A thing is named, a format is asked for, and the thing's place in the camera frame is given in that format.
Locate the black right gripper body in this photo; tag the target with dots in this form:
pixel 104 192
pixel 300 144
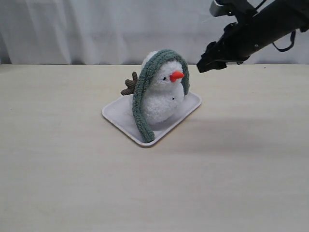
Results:
pixel 239 41

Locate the white plush snowman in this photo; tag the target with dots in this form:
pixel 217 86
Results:
pixel 164 104

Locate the green knitted scarf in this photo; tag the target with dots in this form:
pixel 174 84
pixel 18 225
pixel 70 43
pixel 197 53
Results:
pixel 140 96

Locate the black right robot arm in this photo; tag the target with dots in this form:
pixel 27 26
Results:
pixel 279 18

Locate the white rectangular plastic tray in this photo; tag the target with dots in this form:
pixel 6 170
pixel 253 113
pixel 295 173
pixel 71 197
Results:
pixel 120 115

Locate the white curtain backdrop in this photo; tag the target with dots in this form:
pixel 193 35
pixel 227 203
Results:
pixel 113 32

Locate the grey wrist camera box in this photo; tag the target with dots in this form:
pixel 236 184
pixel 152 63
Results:
pixel 221 7

